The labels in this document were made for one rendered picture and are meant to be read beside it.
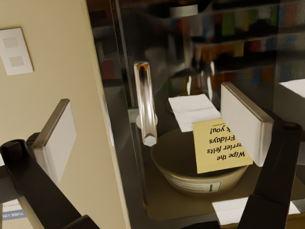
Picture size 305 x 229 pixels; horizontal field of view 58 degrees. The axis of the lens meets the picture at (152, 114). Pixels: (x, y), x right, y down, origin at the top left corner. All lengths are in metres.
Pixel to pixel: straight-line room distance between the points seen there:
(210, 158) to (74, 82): 0.51
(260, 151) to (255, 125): 0.01
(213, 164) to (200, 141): 0.04
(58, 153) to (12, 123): 0.72
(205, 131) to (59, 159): 0.22
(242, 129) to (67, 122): 0.12
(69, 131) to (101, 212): 0.83
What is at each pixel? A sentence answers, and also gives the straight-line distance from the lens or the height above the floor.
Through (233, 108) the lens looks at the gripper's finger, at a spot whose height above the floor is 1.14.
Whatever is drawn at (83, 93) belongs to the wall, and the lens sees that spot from 0.80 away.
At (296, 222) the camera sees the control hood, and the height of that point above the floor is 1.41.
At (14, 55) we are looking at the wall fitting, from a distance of 0.81.
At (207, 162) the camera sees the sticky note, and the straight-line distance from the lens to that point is 0.38.
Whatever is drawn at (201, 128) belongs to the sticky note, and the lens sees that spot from 0.35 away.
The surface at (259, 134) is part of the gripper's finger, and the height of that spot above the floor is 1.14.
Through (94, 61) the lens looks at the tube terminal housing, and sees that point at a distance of 0.32.
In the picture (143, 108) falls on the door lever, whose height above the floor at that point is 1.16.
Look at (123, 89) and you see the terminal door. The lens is 0.32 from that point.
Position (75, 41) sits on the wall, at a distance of 0.76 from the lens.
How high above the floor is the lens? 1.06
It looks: 24 degrees up
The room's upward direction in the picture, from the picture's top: 173 degrees clockwise
